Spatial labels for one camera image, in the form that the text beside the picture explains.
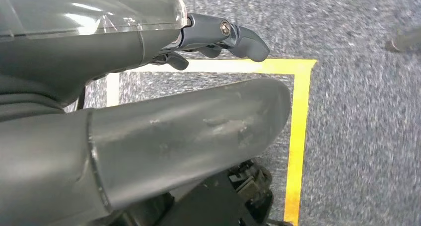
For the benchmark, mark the stainless steel workbench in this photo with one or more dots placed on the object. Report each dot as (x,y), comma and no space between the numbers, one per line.
(407,40)

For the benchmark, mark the black robot left foot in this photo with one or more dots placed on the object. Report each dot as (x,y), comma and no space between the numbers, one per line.
(210,204)

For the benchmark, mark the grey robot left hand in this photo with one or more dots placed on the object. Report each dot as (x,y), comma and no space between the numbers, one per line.
(164,145)

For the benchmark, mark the yellow floor tape square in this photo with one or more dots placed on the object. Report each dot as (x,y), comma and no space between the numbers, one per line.
(297,135)

